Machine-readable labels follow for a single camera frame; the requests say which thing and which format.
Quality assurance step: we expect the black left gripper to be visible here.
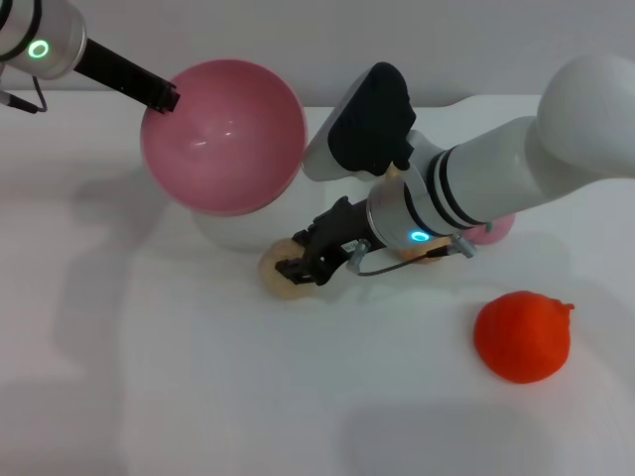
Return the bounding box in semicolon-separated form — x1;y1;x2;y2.
72;39;181;116

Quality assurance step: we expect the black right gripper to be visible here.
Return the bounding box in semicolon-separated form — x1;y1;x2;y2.
275;195;385;289

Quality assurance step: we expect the round beige egg yolk pastry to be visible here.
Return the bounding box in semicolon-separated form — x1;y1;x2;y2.
258;238;319;302

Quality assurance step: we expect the pink plastic bowl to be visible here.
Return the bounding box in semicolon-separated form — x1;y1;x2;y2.
139;59;310;253

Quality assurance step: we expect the long golden bread loaf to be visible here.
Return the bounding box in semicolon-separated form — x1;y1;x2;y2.
385;165;453;266

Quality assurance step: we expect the pink bun with green leaf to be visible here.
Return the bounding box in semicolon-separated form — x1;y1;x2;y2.
464;211;517;247

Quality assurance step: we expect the red-orange persimmon toy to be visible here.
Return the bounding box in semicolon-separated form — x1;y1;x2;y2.
472;290;576;386

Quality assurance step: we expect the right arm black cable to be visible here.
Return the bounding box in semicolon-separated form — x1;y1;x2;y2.
345;231;478;278

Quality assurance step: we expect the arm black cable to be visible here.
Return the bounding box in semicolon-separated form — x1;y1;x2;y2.
0;73;49;116
345;231;478;278

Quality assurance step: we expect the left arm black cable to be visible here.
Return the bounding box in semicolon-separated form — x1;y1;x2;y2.
0;73;49;116

